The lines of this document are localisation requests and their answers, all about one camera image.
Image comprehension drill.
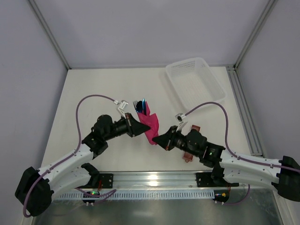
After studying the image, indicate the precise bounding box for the pink paper napkin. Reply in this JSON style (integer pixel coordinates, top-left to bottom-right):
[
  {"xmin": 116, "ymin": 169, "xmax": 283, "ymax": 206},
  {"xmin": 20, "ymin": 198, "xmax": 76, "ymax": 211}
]
[{"xmin": 137, "ymin": 101, "xmax": 159, "ymax": 145}]

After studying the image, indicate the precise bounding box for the blue metallic fork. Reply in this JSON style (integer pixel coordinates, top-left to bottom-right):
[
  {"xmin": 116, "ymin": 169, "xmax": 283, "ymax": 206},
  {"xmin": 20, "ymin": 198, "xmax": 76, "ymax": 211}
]
[{"xmin": 133, "ymin": 101, "xmax": 138, "ymax": 111}]

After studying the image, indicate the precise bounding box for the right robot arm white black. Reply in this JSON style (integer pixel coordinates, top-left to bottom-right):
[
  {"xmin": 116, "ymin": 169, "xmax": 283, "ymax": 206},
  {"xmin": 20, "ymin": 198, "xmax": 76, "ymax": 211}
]
[{"xmin": 152, "ymin": 126, "xmax": 300, "ymax": 202}]

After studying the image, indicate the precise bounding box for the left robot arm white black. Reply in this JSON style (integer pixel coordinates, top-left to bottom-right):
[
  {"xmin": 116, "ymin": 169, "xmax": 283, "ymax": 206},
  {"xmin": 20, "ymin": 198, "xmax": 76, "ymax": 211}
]
[{"xmin": 15, "ymin": 113, "xmax": 150, "ymax": 218}]

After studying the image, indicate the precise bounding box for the brown utensil tray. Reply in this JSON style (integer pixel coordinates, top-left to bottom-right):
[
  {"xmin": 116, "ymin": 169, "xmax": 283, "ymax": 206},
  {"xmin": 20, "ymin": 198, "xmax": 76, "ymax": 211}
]
[{"xmin": 182, "ymin": 125, "xmax": 201, "ymax": 163}]

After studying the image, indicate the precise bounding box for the white plastic basket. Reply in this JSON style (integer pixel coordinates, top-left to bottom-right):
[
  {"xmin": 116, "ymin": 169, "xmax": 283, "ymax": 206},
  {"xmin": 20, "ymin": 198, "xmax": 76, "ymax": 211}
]
[{"xmin": 165, "ymin": 57, "xmax": 227, "ymax": 110}]

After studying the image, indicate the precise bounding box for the right controller board black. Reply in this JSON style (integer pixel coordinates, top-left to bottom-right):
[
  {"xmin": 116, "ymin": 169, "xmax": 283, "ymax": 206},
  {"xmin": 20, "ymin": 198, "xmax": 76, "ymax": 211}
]
[{"xmin": 213, "ymin": 192, "xmax": 230, "ymax": 205}]

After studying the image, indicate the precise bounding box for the controller board black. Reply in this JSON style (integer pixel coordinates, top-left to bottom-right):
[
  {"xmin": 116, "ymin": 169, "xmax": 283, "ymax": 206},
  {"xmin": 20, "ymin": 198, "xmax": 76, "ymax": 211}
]
[
  {"xmin": 82, "ymin": 191, "xmax": 100, "ymax": 206},
  {"xmin": 213, "ymin": 192, "xmax": 230, "ymax": 205}
]

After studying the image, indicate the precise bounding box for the left controller board black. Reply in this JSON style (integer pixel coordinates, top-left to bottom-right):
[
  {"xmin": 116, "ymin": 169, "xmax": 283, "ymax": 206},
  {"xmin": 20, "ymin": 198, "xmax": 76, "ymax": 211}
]
[{"xmin": 82, "ymin": 191, "xmax": 100, "ymax": 206}]

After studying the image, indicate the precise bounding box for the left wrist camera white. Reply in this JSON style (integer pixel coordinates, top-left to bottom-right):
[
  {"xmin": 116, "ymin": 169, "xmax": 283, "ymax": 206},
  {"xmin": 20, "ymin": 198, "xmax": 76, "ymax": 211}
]
[{"xmin": 114, "ymin": 100, "xmax": 128, "ymax": 118}]

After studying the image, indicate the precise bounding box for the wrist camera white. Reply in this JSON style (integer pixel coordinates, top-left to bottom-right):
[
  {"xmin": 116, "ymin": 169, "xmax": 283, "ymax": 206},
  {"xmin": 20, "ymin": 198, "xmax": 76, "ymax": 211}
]
[
  {"xmin": 175, "ymin": 113, "xmax": 187, "ymax": 131},
  {"xmin": 114, "ymin": 100, "xmax": 128, "ymax": 118}
]

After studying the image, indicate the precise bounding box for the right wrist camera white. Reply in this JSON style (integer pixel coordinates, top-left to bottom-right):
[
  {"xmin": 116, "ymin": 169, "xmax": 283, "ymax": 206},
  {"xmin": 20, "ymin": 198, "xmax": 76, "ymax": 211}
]
[{"xmin": 175, "ymin": 113, "xmax": 187, "ymax": 131}]

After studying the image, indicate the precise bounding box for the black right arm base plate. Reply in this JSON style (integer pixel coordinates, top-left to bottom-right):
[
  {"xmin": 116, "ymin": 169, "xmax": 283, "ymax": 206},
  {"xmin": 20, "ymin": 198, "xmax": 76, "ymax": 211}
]
[{"xmin": 195, "ymin": 172, "xmax": 239, "ymax": 188}]

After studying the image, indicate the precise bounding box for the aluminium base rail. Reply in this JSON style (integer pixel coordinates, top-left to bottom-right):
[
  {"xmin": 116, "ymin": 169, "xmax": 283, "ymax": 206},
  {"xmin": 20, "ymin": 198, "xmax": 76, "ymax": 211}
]
[{"xmin": 30, "ymin": 170, "xmax": 242, "ymax": 189}]

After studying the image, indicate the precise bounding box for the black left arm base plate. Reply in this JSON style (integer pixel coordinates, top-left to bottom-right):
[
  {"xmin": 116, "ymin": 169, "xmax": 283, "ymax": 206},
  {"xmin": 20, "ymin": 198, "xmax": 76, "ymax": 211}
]
[{"xmin": 79, "ymin": 173, "xmax": 114, "ymax": 189}]

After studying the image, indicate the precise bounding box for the right side aluminium rail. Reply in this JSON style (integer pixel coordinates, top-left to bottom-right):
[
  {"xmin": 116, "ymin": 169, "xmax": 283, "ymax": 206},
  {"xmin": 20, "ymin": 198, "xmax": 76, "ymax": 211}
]
[{"xmin": 226, "ymin": 66, "xmax": 263, "ymax": 157}]

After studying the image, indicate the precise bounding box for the white slotted cable duct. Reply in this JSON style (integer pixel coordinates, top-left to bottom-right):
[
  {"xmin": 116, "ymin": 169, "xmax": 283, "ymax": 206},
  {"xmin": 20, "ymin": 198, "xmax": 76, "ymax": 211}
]
[{"xmin": 57, "ymin": 189, "xmax": 214, "ymax": 200}]

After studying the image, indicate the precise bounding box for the left aluminium frame post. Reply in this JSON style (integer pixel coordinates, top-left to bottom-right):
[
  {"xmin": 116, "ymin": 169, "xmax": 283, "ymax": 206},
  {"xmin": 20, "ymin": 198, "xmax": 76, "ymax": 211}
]
[{"xmin": 27, "ymin": 0, "xmax": 71, "ymax": 70}]

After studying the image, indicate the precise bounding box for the aluminium frame post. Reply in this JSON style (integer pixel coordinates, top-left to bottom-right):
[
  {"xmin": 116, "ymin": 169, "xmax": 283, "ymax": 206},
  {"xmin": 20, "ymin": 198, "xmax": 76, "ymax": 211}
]
[
  {"xmin": 27, "ymin": 0, "xmax": 71, "ymax": 70},
  {"xmin": 234, "ymin": 0, "xmax": 278, "ymax": 70}
]

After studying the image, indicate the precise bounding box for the right aluminium frame post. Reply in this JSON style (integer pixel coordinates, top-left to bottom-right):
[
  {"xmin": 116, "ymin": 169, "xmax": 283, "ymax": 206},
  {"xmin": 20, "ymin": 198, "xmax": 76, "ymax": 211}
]
[{"xmin": 234, "ymin": 0, "xmax": 278, "ymax": 70}]

